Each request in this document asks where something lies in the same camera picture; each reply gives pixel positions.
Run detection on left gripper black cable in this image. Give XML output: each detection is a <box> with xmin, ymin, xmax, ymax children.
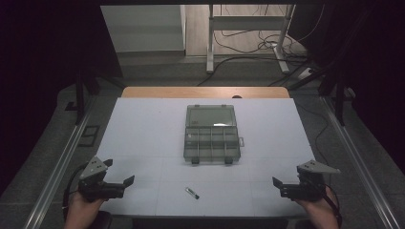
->
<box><xmin>62</xmin><ymin>163</ymin><xmax>89</xmax><ymax>221</ymax></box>

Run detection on person's left hand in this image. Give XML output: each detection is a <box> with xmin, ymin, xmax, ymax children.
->
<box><xmin>63</xmin><ymin>191</ymin><xmax>108</xmax><ymax>229</ymax></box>

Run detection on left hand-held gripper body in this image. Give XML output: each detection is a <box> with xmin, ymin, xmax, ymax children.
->
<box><xmin>77</xmin><ymin>156</ymin><xmax>125</xmax><ymax>203</ymax></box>

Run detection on tangled thin black cables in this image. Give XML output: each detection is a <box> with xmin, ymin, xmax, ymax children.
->
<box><xmin>212</xmin><ymin>30</ymin><xmax>309</xmax><ymax>61</ymax></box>

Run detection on aluminium floor rail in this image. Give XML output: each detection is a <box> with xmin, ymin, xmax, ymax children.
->
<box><xmin>319</xmin><ymin>94</ymin><xmax>403</xmax><ymax>229</ymax></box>
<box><xmin>23</xmin><ymin>94</ymin><xmax>97</xmax><ymax>229</ymax></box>

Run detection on clear plastic compartment box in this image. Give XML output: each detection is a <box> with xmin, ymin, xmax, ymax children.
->
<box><xmin>182</xmin><ymin>104</ymin><xmax>245</xmax><ymax>166</ymax></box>

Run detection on black metal stand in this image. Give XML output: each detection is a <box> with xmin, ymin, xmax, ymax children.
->
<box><xmin>64</xmin><ymin>69</ymin><xmax>127</xmax><ymax>126</ymax></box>
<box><xmin>288</xmin><ymin>62</ymin><xmax>352</xmax><ymax>127</ymax></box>

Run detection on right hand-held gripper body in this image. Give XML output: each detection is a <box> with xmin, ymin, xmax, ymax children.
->
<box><xmin>279</xmin><ymin>159</ymin><xmax>341</xmax><ymax>202</ymax></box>

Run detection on thin black floor cable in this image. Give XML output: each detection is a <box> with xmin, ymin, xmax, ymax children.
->
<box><xmin>298</xmin><ymin>104</ymin><xmax>330</xmax><ymax>166</ymax></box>

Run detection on white table mat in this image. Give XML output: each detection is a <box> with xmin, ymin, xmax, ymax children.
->
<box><xmin>95</xmin><ymin>96</ymin><xmax>316</xmax><ymax>219</ymax></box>

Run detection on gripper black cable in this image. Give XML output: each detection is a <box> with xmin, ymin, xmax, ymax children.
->
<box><xmin>324</xmin><ymin>183</ymin><xmax>344</xmax><ymax>227</ymax></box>
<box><xmin>62</xmin><ymin>163</ymin><xmax>89</xmax><ymax>221</ymax></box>

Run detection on person's right hand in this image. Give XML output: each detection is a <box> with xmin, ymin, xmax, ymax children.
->
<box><xmin>295</xmin><ymin>186</ymin><xmax>340</xmax><ymax>229</ymax></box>

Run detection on small dark cylindrical bit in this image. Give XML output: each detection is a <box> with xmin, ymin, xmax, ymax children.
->
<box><xmin>184</xmin><ymin>187</ymin><xmax>201</xmax><ymax>200</ymax></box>

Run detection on dark floor outlet cover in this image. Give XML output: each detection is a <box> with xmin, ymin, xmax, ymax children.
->
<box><xmin>77</xmin><ymin>125</ymin><xmax>100</xmax><ymax>148</ymax></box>

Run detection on white cabinet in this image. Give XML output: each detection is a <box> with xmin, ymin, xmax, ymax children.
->
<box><xmin>100</xmin><ymin>4</ymin><xmax>186</xmax><ymax>53</ymax></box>

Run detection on white power strip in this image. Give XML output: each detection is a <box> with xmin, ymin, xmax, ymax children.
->
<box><xmin>297</xmin><ymin>67</ymin><xmax>315</xmax><ymax>81</ymax></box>

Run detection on thick black floor cable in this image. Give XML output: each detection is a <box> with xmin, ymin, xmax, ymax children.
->
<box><xmin>197</xmin><ymin>55</ymin><xmax>308</xmax><ymax>88</ymax></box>

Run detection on white desk frame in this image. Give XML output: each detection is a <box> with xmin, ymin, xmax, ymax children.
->
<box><xmin>205</xmin><ymin>4</ymin><xmax>297</xmax><ymax>75</ymax></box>

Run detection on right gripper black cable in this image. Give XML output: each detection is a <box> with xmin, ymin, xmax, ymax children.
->
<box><xmin>324</xmin><ymin>183</ymin><xmax>344</xmax><ymax>227</ymax></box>

